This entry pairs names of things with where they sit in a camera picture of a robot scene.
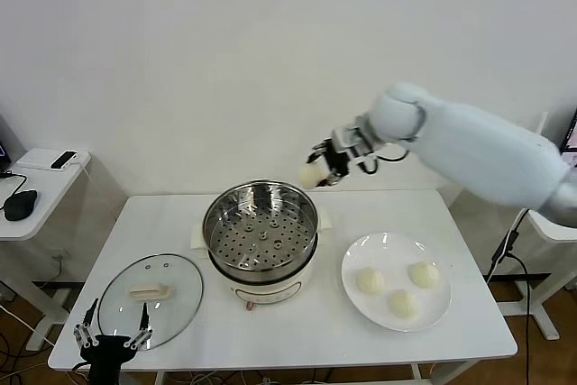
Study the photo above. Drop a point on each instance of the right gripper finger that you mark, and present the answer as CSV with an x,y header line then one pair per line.
x,y
336,179
322,150

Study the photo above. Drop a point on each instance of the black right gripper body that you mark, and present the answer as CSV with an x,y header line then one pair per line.
x,y
347,157

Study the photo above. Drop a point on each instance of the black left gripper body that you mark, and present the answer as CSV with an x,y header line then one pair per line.
x,y
108,346

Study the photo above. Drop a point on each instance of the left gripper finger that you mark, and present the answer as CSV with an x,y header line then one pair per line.
x,y
142,337
83,333

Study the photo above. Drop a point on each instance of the white steamed baozi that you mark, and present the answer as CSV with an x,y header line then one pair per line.
x,y
308,177
404,304
370,280
424,274

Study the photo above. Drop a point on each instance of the glass pot lid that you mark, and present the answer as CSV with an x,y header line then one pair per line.
x,y
180,295

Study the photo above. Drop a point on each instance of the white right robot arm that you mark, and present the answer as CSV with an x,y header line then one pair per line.
x,y
473,155

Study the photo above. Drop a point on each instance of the stainless steel steamer basket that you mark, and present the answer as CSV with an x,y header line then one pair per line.
x,y
293,222

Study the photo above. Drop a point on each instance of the white round plate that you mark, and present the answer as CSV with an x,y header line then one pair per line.
x,y
387,259

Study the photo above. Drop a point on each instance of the cream electric cooker base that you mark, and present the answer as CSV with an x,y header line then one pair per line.
x,y
270,288

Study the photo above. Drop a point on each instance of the black computer mouse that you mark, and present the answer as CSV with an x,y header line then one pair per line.
x,y
20,205

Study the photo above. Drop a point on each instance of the white side table with mouse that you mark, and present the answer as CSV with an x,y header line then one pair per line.
x,y
45,195

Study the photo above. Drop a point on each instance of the small black white device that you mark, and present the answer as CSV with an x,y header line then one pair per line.
x,y
63,160

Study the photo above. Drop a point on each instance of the white flat box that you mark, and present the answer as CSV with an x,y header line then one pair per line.
x,y
33,159

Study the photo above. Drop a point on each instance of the black laptop pink screen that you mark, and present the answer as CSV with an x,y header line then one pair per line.
x,y
3,150

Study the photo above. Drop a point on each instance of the dark open laptop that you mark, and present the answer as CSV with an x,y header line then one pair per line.
x,y
570,132

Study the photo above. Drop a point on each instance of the white side table with cup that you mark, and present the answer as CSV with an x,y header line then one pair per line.
x,y
547,326

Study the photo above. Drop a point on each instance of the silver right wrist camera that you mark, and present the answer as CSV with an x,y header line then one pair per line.
x,y
346,137

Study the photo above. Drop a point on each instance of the white wall socket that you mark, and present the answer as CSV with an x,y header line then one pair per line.
x,y
58,253

